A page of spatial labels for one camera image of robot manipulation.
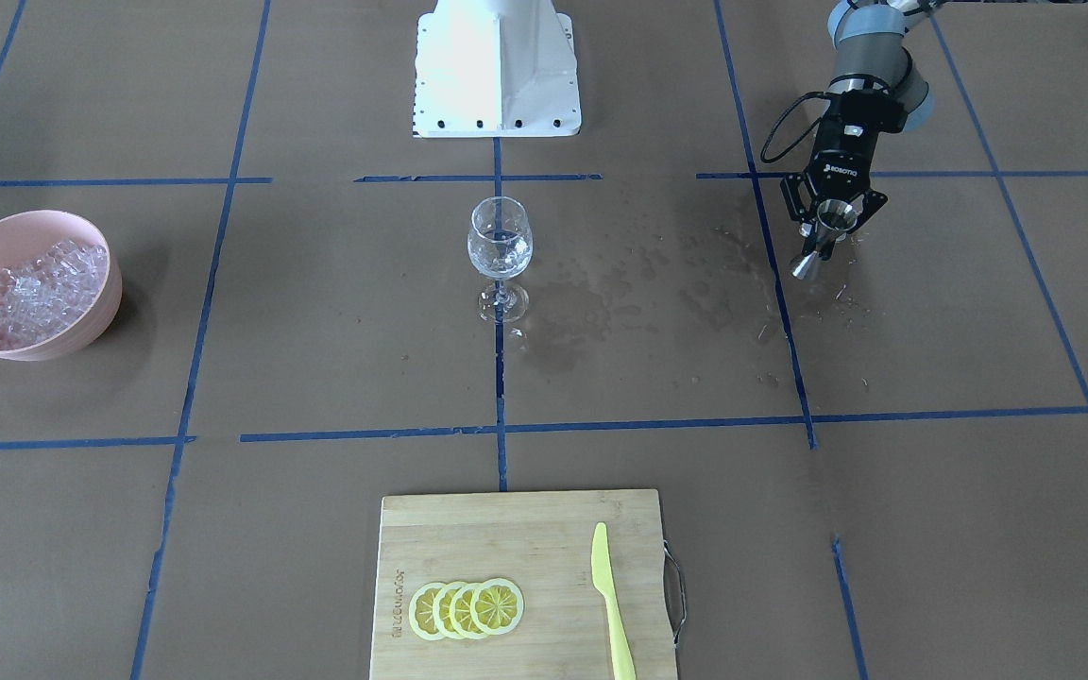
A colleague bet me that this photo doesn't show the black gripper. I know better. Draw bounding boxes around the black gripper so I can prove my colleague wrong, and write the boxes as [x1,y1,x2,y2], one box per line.
[781,121,888,244]

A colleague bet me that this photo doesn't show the steel jigger cup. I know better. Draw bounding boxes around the steel jigger cup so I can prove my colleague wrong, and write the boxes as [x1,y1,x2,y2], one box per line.
[790,199,860,281]

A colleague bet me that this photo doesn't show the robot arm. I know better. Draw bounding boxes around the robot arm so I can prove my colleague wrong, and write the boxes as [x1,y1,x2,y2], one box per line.
[781,1,943,260]

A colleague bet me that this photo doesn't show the clear wine glass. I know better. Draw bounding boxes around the clear wine glass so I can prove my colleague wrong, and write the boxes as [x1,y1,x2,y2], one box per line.
[467,196,533,324]

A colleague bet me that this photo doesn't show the pile of clear ice cubes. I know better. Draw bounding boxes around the pile of clear ice cubes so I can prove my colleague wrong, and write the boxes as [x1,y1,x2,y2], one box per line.
[0,238,110,351]

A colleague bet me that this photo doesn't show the bamboo cutting board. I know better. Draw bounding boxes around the bamboo cutting board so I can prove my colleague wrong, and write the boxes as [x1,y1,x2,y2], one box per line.
[368,489,678,679]

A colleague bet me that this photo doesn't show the yellow plastic knife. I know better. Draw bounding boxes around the yellow plastic knife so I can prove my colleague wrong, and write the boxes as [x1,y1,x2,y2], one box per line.
[590,521,638,679]

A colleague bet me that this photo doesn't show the pink bowl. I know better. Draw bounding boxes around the pink bowl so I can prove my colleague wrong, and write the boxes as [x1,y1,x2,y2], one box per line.
[0,210,124,362]

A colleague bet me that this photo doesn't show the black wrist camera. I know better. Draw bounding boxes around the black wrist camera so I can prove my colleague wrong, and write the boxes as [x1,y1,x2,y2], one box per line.
[832,90,908,134]

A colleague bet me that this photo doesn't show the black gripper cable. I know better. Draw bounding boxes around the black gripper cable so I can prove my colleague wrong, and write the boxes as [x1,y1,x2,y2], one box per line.
[759,90,838,166]

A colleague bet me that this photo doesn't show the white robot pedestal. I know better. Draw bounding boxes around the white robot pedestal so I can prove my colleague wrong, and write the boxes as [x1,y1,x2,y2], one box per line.
[412,1,583,139]

